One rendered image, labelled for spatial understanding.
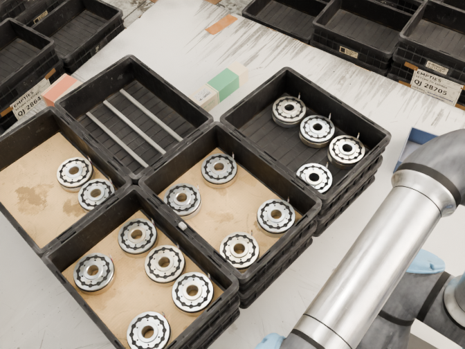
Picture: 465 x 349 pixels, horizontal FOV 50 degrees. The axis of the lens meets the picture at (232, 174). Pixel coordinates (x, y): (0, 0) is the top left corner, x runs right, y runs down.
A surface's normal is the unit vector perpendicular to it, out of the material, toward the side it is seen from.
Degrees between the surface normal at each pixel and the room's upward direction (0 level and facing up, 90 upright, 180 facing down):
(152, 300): 0
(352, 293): 7
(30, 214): 0
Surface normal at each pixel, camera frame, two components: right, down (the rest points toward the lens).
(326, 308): -0.39, -0.62
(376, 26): -0.04, -0.55
